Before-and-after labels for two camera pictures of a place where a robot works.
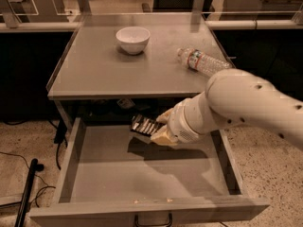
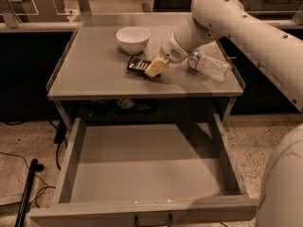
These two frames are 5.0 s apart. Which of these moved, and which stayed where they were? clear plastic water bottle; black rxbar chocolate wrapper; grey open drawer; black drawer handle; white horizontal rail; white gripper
Moved: white gripper; black rxbar chocolate wrapper
Stayed: white horizontal rail; clear plastic water bottle; black drawer handle; grey open drawer
